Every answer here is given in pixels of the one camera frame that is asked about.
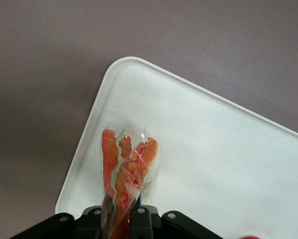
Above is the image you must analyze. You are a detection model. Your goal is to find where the plastic-wrapped triangle sandwich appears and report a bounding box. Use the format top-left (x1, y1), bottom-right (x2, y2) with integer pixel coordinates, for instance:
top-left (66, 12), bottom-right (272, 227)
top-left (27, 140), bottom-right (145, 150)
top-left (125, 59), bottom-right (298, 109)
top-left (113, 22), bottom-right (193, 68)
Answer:
top-left (99, 123), bottom-right (162, 239)

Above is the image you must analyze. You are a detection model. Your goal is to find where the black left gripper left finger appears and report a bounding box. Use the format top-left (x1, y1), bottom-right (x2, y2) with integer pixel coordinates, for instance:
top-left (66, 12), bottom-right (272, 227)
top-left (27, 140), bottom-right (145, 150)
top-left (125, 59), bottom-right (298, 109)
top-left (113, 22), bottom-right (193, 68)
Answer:
top-left (10, 206), bottom-right (103, 239)

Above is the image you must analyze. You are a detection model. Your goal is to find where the white rectangular plastic tray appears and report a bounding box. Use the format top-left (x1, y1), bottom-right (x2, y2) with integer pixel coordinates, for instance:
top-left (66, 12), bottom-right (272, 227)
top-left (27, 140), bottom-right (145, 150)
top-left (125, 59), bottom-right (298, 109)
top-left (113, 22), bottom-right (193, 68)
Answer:
top-left (55, 56), bottom-right (298, 239)

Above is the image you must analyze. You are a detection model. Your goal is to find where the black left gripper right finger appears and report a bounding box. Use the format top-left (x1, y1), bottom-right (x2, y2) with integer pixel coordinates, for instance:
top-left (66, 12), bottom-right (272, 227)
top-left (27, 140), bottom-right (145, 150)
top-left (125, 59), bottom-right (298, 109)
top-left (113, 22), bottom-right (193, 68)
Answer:
top-left (129, 205), bottom-right (223, 239)

